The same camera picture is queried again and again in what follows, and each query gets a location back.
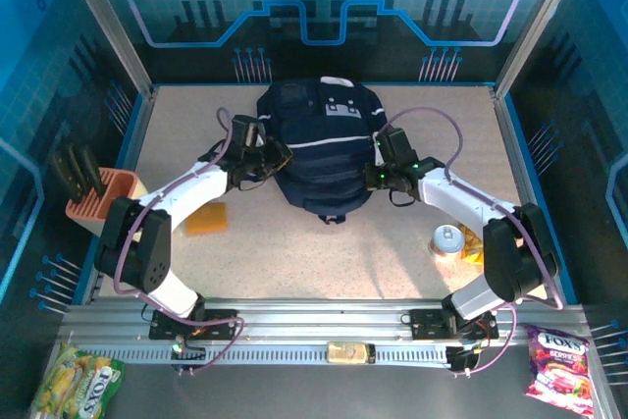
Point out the navy blue backpack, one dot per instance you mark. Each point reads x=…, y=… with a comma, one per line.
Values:
x=324, y=144

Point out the plain orange note pad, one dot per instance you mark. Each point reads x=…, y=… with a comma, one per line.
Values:
x=208, y=219

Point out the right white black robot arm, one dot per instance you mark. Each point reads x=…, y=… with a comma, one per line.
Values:
x=456, y=198

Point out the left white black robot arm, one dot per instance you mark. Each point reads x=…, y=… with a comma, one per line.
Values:
x=191, y=193

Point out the yellow snack packet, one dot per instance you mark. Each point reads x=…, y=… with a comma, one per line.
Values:
x=472, y=247

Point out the pink and cream knife block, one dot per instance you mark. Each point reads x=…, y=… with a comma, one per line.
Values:
x=105, y=193

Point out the small black controller board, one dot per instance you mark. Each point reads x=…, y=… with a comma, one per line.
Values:
x=189, y=355
x=461, y=359

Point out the purple Fox's berries candy bag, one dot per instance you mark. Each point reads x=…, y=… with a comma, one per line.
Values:
x=557, y=365

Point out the green yellow Fox's candy bag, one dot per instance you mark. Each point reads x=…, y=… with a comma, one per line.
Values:
x=73, y=384

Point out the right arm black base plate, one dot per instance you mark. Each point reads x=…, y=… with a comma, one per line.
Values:
x=427, y=323

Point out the wide aluminium mounting rail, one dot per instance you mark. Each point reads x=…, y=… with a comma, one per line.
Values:
x=319, y=323

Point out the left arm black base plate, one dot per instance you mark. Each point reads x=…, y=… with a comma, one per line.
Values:
x=221, y=326

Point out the aluminium frame post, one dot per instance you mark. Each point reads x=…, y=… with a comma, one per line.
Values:
x=539, y=21
x=108, y=26

